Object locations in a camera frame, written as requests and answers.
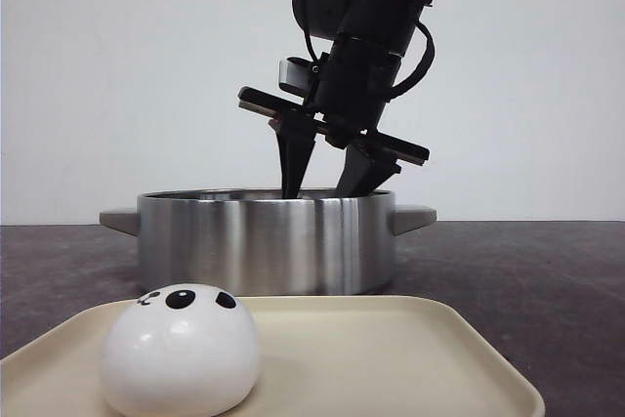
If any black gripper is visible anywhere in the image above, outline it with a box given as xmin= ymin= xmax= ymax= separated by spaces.
xmin=238 ymin=38 xmax=430 ymax=199

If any panda bun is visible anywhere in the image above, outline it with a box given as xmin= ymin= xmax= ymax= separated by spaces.
xmin=101 ymin=283 xmax=260 ymax=416

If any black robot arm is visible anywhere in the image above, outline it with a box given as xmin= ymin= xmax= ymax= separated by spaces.
xmin=238 ymin=0 xmax=436 ymax=199

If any stainless steel steamer pot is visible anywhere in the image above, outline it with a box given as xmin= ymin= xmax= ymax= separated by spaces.
xmin=100 ymin=188 xmax=437 ymax=296

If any cream plastic tray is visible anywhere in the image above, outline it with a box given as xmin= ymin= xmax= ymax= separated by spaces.
xmin=1 ymin=296 xmax=545 ymax=416

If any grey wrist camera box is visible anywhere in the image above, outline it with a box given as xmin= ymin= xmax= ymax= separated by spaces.
xmin=278 ymin=57 xmax=319 ymax=98

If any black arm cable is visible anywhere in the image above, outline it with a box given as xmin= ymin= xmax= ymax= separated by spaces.
xmin=385 ymin=21 xmax=437 ymax=102

